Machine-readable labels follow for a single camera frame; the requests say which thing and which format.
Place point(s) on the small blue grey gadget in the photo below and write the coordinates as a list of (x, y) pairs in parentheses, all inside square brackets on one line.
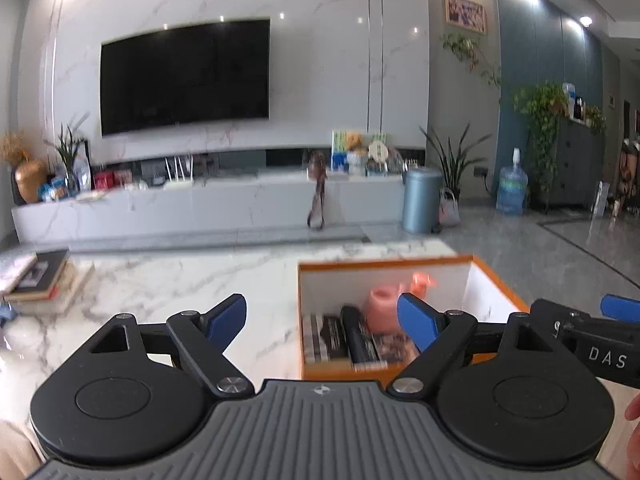
[(7, 312)]

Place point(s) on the black shampoo bottle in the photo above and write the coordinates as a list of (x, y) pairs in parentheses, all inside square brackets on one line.
[(360, 340)]

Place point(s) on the beige booklet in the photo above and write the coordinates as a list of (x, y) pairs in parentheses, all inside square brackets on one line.
[(91, 195)]

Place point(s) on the clear plastic bag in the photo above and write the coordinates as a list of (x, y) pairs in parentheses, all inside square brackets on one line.
[(81, 175)]

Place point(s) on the patterned round fan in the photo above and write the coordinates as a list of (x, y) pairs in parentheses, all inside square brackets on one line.
[(395, 160)]

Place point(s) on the blue snack packet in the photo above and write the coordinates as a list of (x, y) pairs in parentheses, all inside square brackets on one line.
[(54, 190)]

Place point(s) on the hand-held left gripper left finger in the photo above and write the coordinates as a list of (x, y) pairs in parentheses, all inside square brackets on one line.
[(227, 317)]

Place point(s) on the gold vase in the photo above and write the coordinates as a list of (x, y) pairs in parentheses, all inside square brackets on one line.
[(30, 182)]

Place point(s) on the white router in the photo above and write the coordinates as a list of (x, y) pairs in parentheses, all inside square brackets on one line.
[(179, 184)]

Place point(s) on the climbing vine plant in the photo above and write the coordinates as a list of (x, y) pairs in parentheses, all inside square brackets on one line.
[(467, 50)]

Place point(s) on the plaid glasses case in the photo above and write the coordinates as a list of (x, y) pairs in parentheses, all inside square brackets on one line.
[(315, 340)]

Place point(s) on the tall leafy floor plant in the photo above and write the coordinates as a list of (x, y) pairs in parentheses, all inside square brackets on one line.
[(452, 160)]

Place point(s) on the black television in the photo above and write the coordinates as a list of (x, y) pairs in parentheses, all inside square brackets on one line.
[(185, 77)]

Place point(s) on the dried flower bunch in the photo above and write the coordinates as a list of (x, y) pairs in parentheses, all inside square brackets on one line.
[(14, 147)]

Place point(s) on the wall socket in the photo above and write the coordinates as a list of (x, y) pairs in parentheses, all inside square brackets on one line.
[(480, 172)]

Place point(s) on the dark printed box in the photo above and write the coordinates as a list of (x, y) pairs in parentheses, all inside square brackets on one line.
[(392, 347)]

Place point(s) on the green picture card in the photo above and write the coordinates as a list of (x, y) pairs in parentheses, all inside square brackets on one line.
[(340, 140)]

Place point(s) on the blue water jug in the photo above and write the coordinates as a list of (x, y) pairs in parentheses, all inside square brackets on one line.
[(511, 187)]

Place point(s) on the green plant in glass vase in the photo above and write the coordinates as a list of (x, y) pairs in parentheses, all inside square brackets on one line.
[(70, 150)]

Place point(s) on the pink woven bag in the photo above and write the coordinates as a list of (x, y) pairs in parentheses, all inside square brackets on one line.
[(449, 210)]

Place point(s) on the round paper fan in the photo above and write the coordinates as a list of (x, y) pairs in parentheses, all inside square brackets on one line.
[(378, 151)]

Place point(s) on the grey metal trash can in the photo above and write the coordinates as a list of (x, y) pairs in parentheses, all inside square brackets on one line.
[(422, 200)]

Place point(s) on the pale book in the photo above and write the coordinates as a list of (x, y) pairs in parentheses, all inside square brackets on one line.
[(17, 272)]

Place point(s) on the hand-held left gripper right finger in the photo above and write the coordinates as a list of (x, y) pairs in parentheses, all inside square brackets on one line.
[(417, 320)]

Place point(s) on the white ceramic pot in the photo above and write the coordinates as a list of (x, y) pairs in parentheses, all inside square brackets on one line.
[(358, 162)]

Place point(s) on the dark grey drawer cabinet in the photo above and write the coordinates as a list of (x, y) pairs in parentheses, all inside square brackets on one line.
[(575, 160)]

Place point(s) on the framed wall picture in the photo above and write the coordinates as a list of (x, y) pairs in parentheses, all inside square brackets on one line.
[(465, 13)]

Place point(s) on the white marble TV cabinet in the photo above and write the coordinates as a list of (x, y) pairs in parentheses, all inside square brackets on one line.
[(200, 215)]

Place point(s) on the black book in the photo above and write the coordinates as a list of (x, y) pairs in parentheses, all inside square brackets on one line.
[(47, 270)]

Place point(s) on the orange cardboard box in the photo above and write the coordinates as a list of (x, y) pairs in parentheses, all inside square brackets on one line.
[(380, 272)]

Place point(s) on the pink bottle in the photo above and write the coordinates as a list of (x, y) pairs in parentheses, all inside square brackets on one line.
[(420, 282)]

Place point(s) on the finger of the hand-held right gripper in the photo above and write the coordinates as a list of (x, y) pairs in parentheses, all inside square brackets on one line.
[(622, 306), (560, 317)]

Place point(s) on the person's right hand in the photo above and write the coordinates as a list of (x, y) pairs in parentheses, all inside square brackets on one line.
[(636, 407)]

